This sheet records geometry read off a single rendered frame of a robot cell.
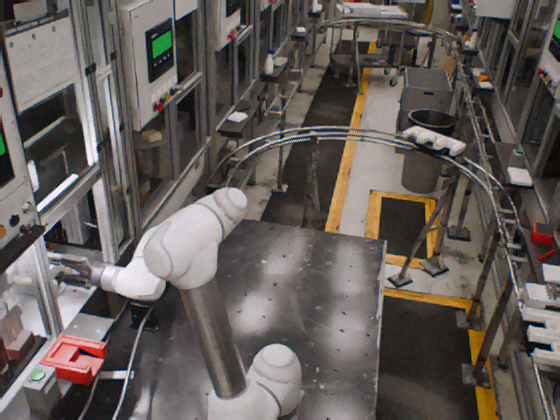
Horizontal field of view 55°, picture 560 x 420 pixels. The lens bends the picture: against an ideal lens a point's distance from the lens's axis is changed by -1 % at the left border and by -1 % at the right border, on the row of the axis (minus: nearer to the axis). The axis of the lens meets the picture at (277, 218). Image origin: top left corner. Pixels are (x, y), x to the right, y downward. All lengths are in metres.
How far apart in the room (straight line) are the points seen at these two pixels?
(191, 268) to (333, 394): 0.87
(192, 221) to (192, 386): 0.82
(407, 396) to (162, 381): 1.39
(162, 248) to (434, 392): 2.02
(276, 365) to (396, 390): 1.34
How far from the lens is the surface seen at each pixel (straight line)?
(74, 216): 2.25
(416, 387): 3.01
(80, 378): 1.77
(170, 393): 2.01
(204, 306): 1.43
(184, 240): 1.32
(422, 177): 4.60
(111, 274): 1.94
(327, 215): 4.17
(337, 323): 2.26
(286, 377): 1.73
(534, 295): 2.27
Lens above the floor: 2.23
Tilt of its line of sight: 33 degrees down
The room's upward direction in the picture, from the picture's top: 3 degrees clockwise
